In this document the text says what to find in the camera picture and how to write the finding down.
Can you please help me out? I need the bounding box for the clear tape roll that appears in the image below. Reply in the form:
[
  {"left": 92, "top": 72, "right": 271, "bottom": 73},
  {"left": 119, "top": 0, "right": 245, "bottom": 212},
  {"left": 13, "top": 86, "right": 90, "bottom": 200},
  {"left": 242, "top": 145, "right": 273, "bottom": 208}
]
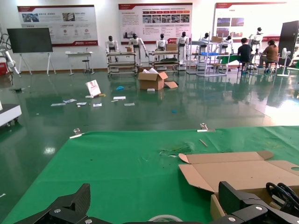
[{"left": 147, "top": 214, "right": 183, "bottom": 224}]

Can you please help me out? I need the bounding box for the small white table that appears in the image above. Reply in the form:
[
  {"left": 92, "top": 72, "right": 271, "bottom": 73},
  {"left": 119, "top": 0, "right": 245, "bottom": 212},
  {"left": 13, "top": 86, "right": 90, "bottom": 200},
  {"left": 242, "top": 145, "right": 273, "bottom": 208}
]
[{"left": 65, "top": 51, "right": 95, "bottom": 77}]

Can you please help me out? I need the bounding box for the seated person black shirt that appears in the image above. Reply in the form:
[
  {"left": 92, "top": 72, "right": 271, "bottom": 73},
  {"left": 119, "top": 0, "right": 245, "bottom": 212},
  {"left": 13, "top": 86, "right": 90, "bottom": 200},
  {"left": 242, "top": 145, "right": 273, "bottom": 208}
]
[{"left": 237, "top": 37, "right": 254, "bottom": 74}]

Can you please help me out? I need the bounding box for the white frame rack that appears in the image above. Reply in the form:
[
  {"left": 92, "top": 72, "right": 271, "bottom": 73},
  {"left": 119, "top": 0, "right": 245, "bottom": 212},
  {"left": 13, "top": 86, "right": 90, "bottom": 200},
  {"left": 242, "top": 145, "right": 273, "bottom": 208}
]
[{"left": 196, "top": 37, "right": 228, "bottom": 77}]

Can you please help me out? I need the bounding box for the black display on stand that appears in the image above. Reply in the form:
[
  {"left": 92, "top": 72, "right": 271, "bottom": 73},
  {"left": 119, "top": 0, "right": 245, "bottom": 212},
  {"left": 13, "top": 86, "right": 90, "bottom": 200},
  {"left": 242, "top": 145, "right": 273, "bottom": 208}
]
[{"left": 6, "top": 27, "right": 57, "bottom": 76}]

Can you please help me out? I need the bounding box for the green table cloth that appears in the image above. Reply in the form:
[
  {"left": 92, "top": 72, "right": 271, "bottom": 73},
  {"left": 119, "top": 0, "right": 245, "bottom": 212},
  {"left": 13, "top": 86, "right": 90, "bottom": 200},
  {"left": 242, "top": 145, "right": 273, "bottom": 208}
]
[{"left": 0, "top": 125, "right": 299, "bottom": 224}]

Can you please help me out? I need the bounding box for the white standing fan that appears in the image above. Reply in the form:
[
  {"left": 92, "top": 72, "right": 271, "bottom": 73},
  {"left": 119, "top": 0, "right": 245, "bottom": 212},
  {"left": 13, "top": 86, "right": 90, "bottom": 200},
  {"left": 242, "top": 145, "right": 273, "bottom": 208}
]
[{"left": 277, "top": 48, "right": 292, "bottom": 77}]

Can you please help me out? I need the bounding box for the black round stool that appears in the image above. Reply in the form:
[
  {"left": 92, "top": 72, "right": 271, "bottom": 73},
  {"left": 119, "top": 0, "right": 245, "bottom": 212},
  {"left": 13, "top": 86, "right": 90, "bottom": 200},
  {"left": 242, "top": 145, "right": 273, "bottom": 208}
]
[{"left": 81, "top": 59, "right": 92, "bottom": 75}]

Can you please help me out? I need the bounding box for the red white wall poster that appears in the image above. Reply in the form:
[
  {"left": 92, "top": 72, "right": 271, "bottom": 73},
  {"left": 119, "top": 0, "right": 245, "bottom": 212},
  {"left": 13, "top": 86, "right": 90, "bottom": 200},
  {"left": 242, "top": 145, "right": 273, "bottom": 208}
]
[
  {"left": 118, "top": 2, "right": 193, "bottom": 45},
  {"left": 16, "top": 4, "right": 99, "bottom": 47},
  {"left": 214, "top": 1, "right": 288, "bottom": 42}
]

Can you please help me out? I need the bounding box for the white wheeled cart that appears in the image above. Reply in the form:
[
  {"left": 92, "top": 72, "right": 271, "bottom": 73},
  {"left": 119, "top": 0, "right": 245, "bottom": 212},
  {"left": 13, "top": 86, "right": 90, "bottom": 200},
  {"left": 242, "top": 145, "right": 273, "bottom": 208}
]
[{"left": 0, "top": 100, "right": 23, "bottom": 128}]

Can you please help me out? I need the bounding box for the large open cardboard carton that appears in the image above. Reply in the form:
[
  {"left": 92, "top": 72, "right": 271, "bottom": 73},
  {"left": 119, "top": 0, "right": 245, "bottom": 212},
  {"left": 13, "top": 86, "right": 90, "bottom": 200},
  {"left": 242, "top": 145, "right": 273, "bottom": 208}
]
[{"left": 137, "top": 67, "right": 178, "bottom": 91}]

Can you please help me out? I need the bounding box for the white humanoid robot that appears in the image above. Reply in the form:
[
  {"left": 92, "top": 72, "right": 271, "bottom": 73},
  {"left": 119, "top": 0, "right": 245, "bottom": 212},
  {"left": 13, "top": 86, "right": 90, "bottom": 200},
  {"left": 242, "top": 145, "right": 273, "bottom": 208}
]
[
  {"left": 221, "top": 35, "right": 234, "bottom": 56},
  {"left": 156, "top": 33, "right": 168, "bottom": 51},
  {"left": 199, "top": 32, "right": 211, "bottom": 54},
  {"left": 105, "top": 35, "right": 120, "bottom": 63},
  {"left": 128, "top": 33, "right": 149, "bottom": 66},
  {"left": 249, "top": 27, "right": 264, "bottom": 54},
  {"left": 176, "top": 31, "right": 190, "bottom": 70}
]

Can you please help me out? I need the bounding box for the open cardboard mailer box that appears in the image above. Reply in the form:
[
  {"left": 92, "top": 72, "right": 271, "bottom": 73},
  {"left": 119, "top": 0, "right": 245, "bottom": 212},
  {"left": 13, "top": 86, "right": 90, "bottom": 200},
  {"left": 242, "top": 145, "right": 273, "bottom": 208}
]
[{"left": 178, "top": 150, "right": 299, "bottom": 220}]

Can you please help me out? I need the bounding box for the seated person brown shirt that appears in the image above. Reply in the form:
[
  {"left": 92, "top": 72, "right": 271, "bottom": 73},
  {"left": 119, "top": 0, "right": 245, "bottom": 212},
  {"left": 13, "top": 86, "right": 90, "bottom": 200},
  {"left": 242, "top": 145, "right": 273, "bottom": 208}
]
[{"left": 259, "top": 39, "right": 280, "bottom": 74}]

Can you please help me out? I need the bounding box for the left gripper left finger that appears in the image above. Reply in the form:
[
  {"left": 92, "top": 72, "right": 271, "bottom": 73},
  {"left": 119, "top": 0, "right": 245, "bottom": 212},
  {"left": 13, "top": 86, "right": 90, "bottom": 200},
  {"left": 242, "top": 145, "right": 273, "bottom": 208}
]
[{"left": 14, "top": 183, "right": 122, "bottom": 224}]

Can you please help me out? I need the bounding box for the metal work rack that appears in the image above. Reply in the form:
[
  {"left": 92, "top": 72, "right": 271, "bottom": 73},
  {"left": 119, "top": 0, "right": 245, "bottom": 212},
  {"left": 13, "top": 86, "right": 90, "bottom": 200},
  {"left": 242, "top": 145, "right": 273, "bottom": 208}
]
[
  {"left": 106, "top": 51, "right": 138, "bottom": 77},
  {"left": 148, "top": 50, "right": 180, "bottom": 72}
]

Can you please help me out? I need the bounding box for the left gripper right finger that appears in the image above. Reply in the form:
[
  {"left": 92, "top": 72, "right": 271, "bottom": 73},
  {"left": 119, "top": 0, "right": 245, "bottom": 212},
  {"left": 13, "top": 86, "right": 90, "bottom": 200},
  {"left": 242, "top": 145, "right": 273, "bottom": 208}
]
[{"left": 211, "top": 181, "right": 299, "bottom": 224}]

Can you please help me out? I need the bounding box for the tall black panel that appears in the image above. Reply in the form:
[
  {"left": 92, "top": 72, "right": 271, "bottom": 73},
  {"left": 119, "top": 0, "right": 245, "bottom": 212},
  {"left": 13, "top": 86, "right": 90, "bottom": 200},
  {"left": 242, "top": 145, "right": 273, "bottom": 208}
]
[{"left": 278, "top": 20, "right": 299, "bottom": 67}]

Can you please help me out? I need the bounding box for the black power cord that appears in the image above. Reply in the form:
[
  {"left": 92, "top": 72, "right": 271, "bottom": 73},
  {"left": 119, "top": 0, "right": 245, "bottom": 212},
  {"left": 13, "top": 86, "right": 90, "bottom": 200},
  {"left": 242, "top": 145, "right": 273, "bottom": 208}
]
[{"left": 265, "top": 182, "right": 299, "bottom": 210}]

